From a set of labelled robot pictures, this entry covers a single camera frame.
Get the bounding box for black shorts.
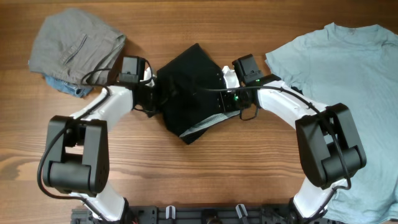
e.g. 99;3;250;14
156;44;239;144

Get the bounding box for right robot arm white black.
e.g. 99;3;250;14
220;54;366;223

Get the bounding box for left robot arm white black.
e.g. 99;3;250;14
37;56;157;223

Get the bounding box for folded blue denim garment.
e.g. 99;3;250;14
42;74;93;98

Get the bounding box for folded grey shirt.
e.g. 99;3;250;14
29;8;126;84

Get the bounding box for light blue t-shirt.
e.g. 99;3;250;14
266;23;397;223

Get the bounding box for black mounting rail base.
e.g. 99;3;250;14
70;203;296;224

